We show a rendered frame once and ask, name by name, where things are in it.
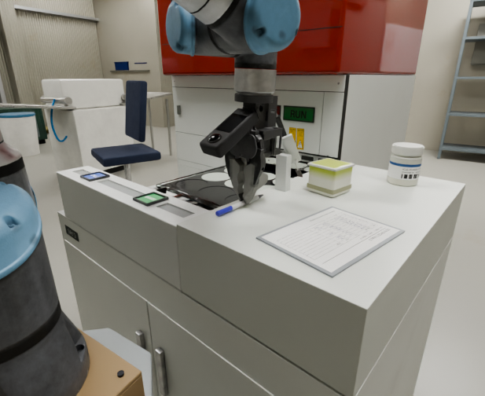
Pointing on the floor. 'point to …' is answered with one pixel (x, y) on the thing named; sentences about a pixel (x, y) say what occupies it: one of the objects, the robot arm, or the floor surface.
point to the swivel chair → (128, 152)
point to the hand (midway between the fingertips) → (241, 198)
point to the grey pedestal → (133, 351)
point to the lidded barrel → (20, 131)
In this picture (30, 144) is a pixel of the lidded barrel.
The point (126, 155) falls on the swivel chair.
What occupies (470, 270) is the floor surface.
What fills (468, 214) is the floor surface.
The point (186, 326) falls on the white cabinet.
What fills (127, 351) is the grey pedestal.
